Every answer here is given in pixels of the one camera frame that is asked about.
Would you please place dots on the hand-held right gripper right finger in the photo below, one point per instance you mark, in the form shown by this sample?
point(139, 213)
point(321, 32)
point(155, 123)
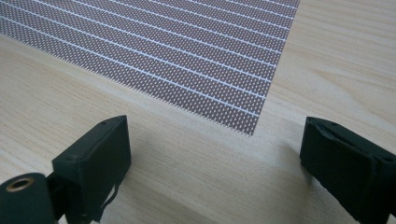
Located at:
point(348, 161)

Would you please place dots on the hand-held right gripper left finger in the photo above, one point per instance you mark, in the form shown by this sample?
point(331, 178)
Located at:
point(93, 155)

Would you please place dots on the grey white striped placemat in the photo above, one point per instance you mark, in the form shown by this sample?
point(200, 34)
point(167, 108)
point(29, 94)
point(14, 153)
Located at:
point(155, 46)

